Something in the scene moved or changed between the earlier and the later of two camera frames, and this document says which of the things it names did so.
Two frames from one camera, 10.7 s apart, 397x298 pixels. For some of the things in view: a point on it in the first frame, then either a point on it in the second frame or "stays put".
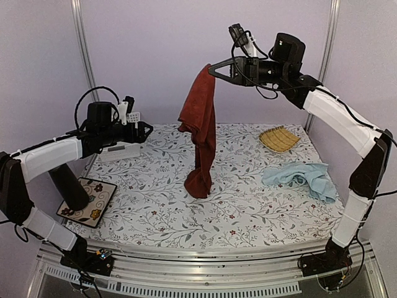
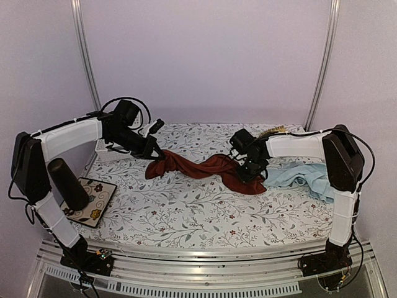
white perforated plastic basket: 123,150 stays put
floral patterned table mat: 149,200 stays put
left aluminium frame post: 80,26 stays put
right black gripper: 249,66 -> 245,177
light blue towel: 311,174 stays put
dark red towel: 198,118 -> 220,165
